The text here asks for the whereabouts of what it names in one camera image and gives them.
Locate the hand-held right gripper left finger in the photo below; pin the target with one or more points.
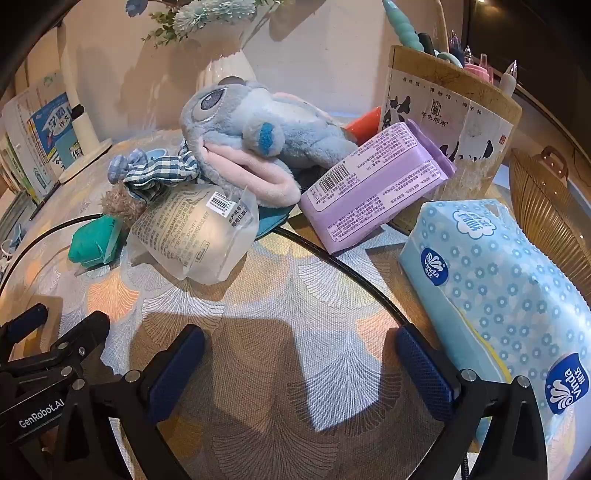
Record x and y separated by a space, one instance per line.
180 369

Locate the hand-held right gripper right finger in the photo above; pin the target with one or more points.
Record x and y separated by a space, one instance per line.
425 374

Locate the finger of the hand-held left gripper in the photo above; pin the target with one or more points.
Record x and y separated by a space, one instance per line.
27 318
87 332

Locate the teal green clip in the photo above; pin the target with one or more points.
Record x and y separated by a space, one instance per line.
90 244

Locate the brown fuzzy ball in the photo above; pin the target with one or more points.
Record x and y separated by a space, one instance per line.
122 203

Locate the clear plastic packet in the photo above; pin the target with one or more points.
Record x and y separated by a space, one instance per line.
194 235

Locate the checked fabric scrunchie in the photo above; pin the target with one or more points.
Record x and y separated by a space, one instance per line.
152 173

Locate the blue towel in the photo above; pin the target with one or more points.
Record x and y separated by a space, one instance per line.
272 217

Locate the purple wipes packet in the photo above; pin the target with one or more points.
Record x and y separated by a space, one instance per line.
369 194

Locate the ribbed glass plate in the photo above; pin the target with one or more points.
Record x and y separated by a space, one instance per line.
545 217

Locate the orange cloth item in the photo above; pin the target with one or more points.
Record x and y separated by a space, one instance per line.
364 122

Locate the grey-blue plush toy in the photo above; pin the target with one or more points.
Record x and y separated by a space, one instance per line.
286 115

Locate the blue flowered tissue pack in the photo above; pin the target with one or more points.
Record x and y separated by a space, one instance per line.
485 286

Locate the patterned tablecloth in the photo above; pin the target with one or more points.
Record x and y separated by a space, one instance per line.
277 300

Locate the row of thin books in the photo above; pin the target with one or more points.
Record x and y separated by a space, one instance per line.
14 152

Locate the blue cover workbook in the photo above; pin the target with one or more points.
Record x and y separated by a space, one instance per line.
51 134

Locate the brown bag-shaped napkin holder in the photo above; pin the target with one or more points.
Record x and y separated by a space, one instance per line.
551 159

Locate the bamboo pen holder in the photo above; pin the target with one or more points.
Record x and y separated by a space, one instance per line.
461 115

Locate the white ribbed vase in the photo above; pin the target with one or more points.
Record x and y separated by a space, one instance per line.
231 69

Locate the white pen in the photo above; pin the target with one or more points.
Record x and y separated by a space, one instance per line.
508 81

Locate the pink pen holder item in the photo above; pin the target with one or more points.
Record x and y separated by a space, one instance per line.
478 69

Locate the black pen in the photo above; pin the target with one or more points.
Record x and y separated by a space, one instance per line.
425 44

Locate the artificial flower bouquet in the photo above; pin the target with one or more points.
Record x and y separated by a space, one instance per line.
207 11

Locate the teal spiral pen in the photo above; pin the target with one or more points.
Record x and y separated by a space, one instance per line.
406 23

